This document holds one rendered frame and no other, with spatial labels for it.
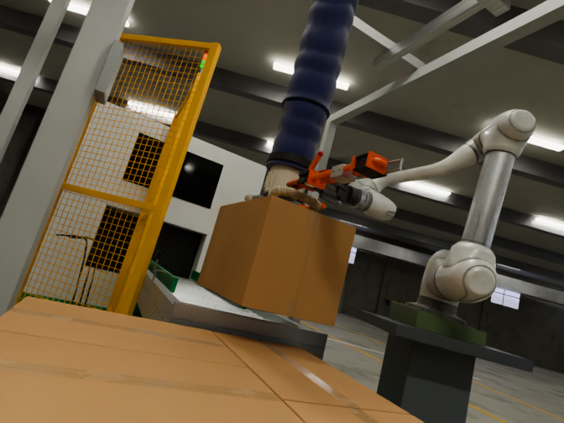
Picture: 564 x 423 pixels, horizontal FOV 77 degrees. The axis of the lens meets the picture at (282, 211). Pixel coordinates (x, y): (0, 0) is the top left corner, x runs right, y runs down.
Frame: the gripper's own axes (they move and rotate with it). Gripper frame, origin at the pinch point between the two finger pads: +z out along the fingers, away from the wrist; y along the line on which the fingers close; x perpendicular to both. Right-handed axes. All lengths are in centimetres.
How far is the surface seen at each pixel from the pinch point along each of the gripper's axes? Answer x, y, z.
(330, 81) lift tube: 16, -53, -3
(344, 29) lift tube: 17, -83, -4
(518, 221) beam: 428, -250, -817
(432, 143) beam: 316, -251, -373
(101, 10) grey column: 84, -70, 104
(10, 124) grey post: 298, -33, 180
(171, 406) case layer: -58, 65, 46
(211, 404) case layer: -55, 65, 38
